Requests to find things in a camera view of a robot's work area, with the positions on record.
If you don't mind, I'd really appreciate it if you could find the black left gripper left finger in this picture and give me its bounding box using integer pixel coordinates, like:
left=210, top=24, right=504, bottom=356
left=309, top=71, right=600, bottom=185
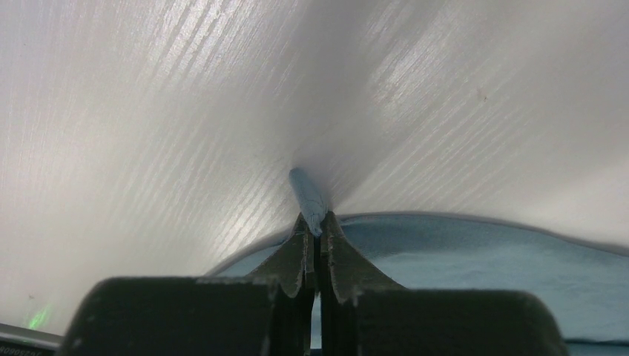
left=57, top=217, right=315, bottom=355

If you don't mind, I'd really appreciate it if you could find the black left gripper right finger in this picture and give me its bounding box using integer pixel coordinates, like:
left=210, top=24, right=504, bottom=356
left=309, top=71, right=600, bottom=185
left=319, top=212, right=569, bottom=355

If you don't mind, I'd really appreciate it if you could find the blue-grey t-shirt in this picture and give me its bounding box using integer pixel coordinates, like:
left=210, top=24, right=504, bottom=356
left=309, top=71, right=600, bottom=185
left=213, top=169, right=628, bottom=355

